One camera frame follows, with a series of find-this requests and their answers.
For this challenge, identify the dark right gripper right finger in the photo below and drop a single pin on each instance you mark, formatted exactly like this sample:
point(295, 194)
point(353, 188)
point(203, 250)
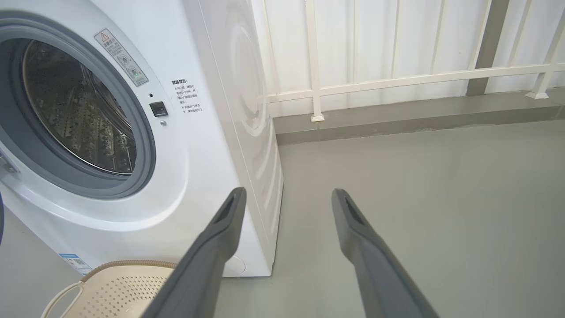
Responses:
point(379, 274)

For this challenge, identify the grey warning sticker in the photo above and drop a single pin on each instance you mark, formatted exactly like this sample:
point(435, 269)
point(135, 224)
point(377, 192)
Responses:
point(121, 57)

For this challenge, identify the round white filter cover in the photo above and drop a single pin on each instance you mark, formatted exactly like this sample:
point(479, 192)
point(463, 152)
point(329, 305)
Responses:
point(235, 266)

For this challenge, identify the blue energy label sticker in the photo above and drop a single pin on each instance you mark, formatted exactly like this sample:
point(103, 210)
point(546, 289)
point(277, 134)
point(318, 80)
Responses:
point(76, 263)

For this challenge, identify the white front-load washing machine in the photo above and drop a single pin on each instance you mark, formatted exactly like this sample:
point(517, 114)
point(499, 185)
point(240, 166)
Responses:
point(198, 145)

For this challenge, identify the cream perforated laundry basket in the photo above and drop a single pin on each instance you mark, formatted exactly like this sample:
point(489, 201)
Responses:
point(119, 291)

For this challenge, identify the grey vertical post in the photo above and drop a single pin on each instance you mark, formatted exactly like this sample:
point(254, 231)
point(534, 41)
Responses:
point(485, 44)

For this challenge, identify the white metal railing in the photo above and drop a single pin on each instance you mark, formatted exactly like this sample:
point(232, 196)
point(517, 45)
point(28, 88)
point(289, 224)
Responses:
point(313, 66)

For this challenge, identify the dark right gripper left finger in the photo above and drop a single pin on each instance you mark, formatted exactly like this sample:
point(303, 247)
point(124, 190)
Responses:
point(203, 265)

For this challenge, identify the blurry black object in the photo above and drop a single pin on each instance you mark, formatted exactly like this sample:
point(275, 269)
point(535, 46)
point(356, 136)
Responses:
point(158, 108)

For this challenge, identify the stainless steel washing machine drum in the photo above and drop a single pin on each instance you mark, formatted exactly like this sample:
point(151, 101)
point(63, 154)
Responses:
point(75, 110)

